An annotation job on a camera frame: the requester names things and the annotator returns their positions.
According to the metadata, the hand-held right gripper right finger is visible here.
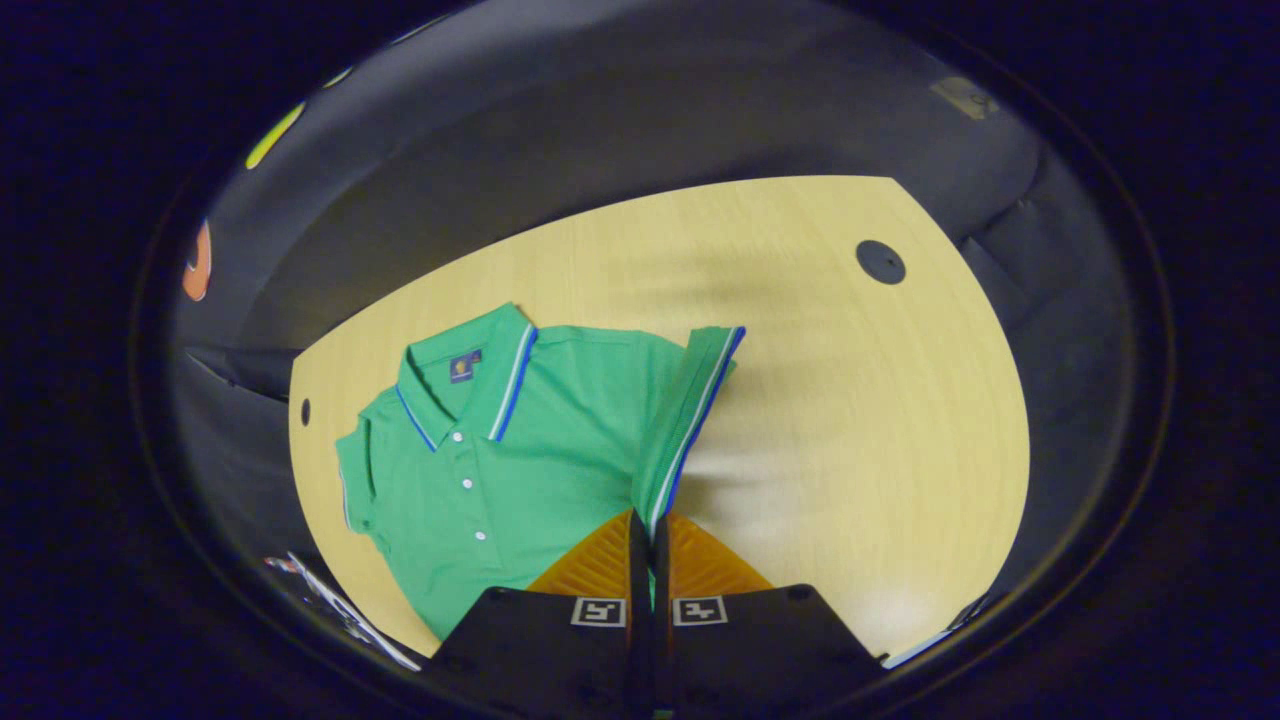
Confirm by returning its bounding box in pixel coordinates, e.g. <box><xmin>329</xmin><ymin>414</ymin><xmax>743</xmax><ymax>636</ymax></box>
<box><xmin>655</xmin><ymin>513</ymin><xmax>888</xmax><ymax>720</ymax></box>

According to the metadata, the green T-shirt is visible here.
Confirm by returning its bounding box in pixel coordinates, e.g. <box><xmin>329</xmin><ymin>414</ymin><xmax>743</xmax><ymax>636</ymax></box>
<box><xmin>335</xmin><ymin>303</ymin><xmax>747</xmax><ymax>641</ymax></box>

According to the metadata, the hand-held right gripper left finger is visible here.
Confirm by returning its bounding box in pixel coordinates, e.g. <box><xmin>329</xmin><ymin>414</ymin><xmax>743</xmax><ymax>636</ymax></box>
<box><xmin>428</xmin><ymin>508</ymin><xmax>657</xmax><ymax>720</ymax></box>

